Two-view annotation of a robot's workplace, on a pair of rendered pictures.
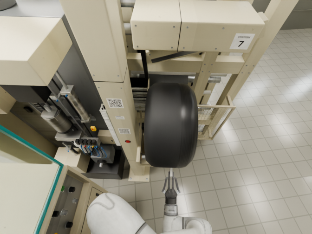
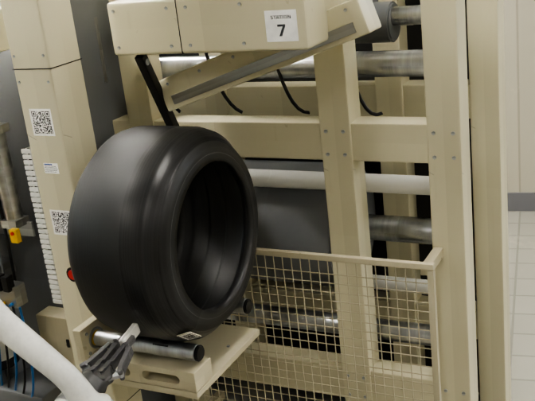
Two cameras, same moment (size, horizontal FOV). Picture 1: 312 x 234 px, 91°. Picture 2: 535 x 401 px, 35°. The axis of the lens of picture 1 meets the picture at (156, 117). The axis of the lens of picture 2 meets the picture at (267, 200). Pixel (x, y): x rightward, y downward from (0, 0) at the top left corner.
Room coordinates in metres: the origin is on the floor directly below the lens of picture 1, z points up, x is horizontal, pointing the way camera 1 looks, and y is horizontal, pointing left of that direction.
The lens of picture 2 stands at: (-1.26, -1.35, 1.99)
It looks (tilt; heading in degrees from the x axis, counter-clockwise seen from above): 19 degrees down; 28
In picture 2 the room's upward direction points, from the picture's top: 7 degrees counter-clockwise
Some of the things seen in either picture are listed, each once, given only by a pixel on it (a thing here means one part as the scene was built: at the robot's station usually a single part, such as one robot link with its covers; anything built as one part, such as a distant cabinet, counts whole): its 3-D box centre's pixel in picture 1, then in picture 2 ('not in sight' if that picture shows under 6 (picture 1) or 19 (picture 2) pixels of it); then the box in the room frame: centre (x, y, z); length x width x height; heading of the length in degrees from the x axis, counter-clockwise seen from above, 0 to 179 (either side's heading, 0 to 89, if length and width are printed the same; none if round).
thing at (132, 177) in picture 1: (139, 170); not in sight; (0.55, 0.20, 0.01); 0.27 x 0.27 x 0.02; 89
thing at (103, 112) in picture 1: (113, 128); (48, 226); (0.52, 0.29, 1.19); 0.05 x 0.04 x 0.48; 179
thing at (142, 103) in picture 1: (138, 95); not in sight; (0.95, 0.16, 1.05); 0.20 x 0.15 x 0.30; 89
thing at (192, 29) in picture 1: (191, 25); (224, 17); (0.86, -0.18, 1.71); 0.61 x 0.25 x 0.15; 89
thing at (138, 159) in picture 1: (140, 140); (121, 314); (0.57, 0.13, 0.90); 0.40 x 0.03 x 0.10; 179
